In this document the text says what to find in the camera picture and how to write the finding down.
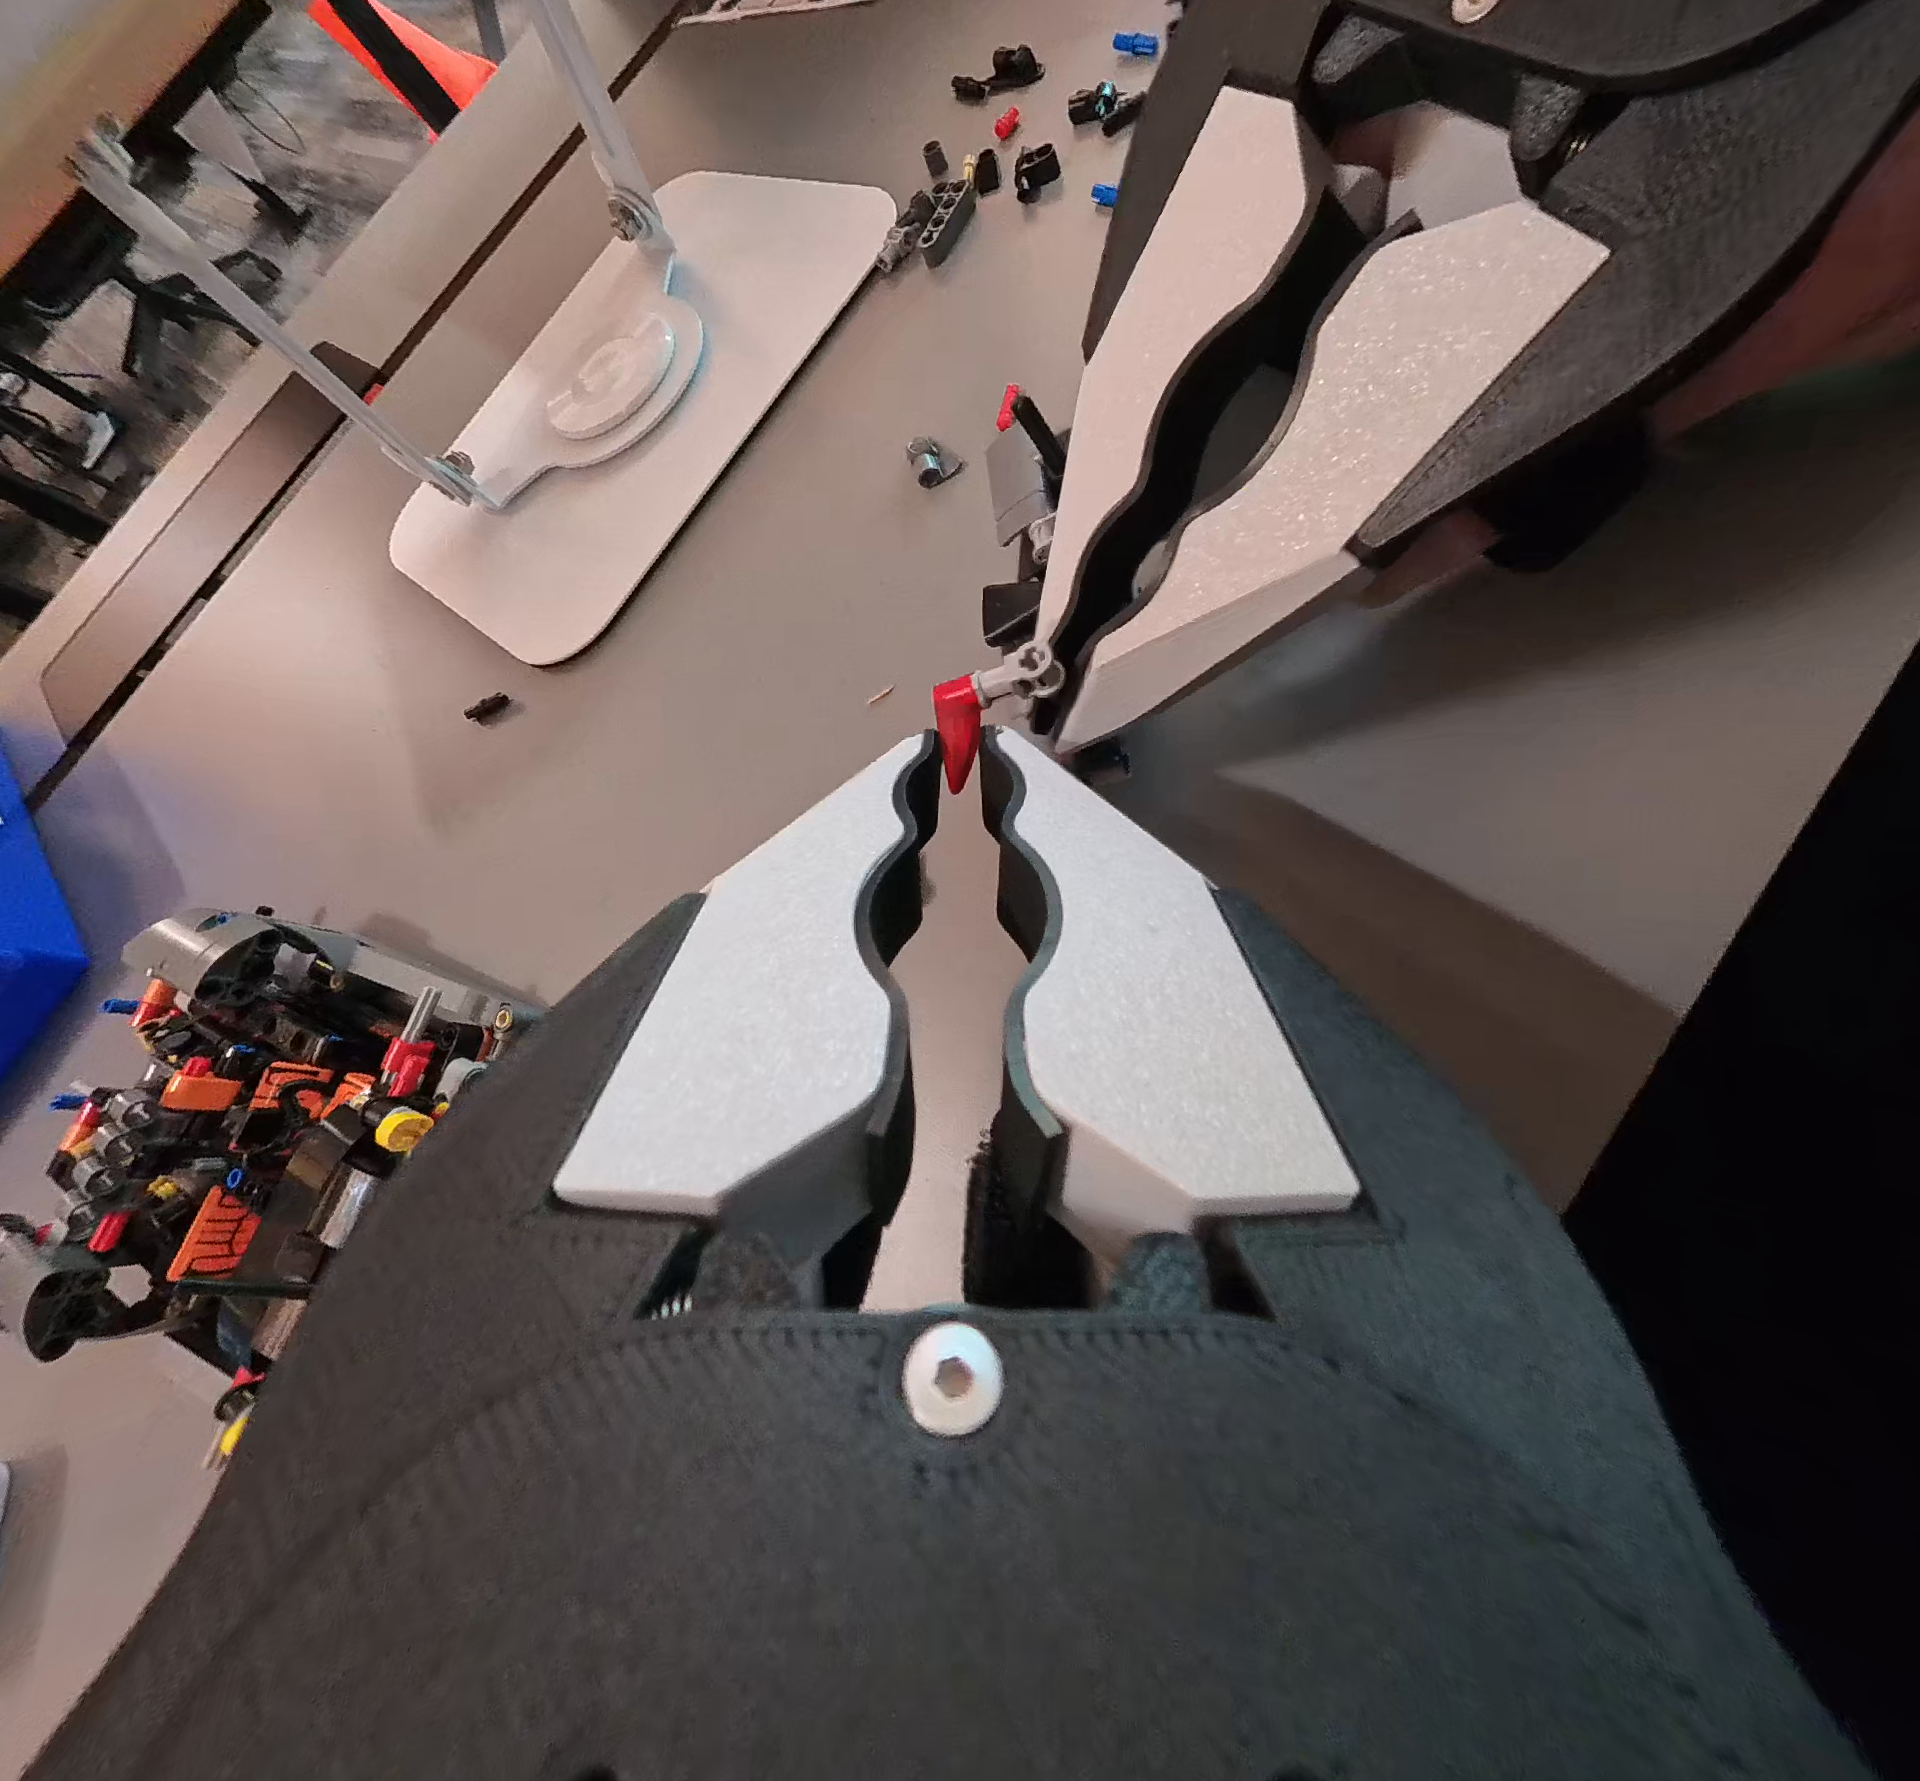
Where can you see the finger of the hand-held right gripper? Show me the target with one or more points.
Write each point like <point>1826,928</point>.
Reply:
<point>1426,372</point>
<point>1201,251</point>

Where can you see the person in dark shirt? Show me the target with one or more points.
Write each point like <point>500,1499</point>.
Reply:
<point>1772,1211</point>

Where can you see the person's right hand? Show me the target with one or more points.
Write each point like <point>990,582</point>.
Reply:
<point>1426,563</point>

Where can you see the multicoloured lego car model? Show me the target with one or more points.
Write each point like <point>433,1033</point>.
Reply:
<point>226,1135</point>

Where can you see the wooden office desk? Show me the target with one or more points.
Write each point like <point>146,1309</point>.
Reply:
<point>119,10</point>

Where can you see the white book stand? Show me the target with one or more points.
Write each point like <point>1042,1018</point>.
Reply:
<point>676,432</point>

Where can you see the orange red cone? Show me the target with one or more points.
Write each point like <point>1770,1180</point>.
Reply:
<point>376,28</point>

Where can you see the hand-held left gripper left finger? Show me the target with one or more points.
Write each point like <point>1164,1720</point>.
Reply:
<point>749,1030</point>

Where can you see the scattered small lego pieces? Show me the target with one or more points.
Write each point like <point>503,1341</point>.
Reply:
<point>947,214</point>

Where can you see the small red lego piece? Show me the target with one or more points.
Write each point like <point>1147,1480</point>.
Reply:
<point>957,739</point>

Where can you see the blue plastic parts bin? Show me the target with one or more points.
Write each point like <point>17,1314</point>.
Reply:
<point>29,912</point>

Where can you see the grey lego sub-assembly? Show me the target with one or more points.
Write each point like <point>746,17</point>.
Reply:
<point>1021,476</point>

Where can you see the grey black lego part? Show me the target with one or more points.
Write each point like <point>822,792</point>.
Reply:
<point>930,463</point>

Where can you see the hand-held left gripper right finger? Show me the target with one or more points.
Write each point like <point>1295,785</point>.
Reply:
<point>1170,1061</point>

